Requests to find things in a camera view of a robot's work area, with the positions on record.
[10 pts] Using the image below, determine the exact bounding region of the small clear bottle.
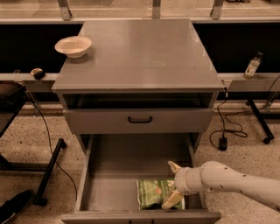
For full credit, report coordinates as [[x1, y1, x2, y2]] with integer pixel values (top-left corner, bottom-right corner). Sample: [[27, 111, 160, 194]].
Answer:
[[243, 52, 263, 80]]

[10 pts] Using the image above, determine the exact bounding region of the grey drawer cabinet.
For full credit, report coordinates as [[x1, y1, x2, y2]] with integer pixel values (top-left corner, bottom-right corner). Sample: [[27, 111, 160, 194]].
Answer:
[[52, 19, 223, 149]]

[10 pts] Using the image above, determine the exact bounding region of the closed grey top drawer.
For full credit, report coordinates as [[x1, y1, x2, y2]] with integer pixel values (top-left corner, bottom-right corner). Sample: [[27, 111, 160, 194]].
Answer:
[[64, 108, 214, 134]]

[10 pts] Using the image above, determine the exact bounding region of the green jalapeno chip bag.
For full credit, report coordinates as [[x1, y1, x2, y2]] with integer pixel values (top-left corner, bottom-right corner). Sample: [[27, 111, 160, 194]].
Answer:
[[136, 178, 175, 210]]

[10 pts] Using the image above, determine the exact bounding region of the black drawer handle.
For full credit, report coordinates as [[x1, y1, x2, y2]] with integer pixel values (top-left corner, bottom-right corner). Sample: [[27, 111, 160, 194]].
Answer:
[[128, 116, 152, 124]]

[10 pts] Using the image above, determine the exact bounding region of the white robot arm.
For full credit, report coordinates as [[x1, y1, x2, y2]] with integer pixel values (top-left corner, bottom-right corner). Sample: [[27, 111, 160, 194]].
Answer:
[[162, 161, 280, 212]]

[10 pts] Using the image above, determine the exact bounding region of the yellow black tape measure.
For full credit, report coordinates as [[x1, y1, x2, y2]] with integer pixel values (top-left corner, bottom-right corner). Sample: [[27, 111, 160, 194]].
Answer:
[[31, 68, 46, 80]]

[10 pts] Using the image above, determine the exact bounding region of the black shoe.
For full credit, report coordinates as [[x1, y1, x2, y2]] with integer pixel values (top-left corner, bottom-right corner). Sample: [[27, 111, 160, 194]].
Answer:
[[0, 190, 33, 224]]

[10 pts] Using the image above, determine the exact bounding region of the black table leg left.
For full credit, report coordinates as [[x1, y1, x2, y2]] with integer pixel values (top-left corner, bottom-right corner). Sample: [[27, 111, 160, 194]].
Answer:
[[0, 138, 67, 207]]

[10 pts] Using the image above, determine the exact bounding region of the open grey middle drawer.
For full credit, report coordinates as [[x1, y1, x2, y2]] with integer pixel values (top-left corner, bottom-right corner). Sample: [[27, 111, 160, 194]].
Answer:
[[62, 134, 221, 224]]

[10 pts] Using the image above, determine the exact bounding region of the black power adapter cable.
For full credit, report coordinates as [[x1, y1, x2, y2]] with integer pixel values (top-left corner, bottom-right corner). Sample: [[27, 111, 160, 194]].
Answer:
[[208, 87, 249, 151]]

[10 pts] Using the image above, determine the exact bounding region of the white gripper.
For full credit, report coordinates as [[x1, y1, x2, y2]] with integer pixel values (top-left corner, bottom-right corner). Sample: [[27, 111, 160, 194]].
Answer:
[[162, 161, 204, 209]]

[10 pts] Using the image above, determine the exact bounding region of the black cable left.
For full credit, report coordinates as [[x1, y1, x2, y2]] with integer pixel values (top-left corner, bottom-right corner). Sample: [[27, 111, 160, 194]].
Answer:
[[24, 90, 78, 202]]

